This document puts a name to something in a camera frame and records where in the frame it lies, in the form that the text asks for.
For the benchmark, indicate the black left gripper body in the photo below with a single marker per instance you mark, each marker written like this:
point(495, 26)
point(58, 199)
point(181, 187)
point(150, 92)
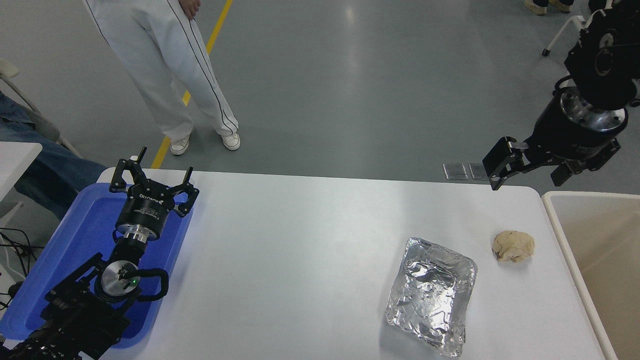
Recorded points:
point(145, 210)

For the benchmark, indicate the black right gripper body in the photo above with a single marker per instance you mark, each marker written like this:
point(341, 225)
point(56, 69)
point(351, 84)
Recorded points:
point(560, 140)

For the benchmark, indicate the silver foil tray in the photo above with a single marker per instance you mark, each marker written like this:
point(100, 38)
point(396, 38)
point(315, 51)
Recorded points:
point(430, 295)

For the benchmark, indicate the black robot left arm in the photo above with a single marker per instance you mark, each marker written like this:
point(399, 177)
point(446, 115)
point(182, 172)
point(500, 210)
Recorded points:
point(75, 320)

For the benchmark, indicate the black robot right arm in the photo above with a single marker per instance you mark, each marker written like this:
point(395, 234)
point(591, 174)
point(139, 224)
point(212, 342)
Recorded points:
point(600, 75)

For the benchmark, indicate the metal floor plate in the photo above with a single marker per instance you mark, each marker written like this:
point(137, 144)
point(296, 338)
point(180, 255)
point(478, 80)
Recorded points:
point(477, 171)
point(455, 171)

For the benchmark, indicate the person's left hand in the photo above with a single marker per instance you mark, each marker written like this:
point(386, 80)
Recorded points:
point(191, 7)

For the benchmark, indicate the blue plastic tray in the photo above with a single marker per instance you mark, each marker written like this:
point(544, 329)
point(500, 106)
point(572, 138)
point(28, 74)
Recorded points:
point(85, 235)

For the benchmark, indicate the crumpled tan paper ball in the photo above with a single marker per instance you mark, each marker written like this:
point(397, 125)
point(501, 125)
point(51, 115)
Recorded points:
point(514, 245)

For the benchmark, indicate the person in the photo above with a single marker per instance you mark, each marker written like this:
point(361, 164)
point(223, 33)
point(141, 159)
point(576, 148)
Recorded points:
point(165, 75)
point(50, 170)
point(537, 6)

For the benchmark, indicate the large pale bin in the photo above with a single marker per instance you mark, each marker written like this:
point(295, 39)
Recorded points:
point(610, 250)

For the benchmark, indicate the grey chair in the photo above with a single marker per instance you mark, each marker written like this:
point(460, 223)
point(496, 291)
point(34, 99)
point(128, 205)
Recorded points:
point(42, 129)

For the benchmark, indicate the white wheeled chair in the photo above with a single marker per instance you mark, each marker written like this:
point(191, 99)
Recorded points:
point(570, 26)

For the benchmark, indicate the white side table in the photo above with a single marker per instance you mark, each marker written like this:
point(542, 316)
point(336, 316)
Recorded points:
point(15, 160)

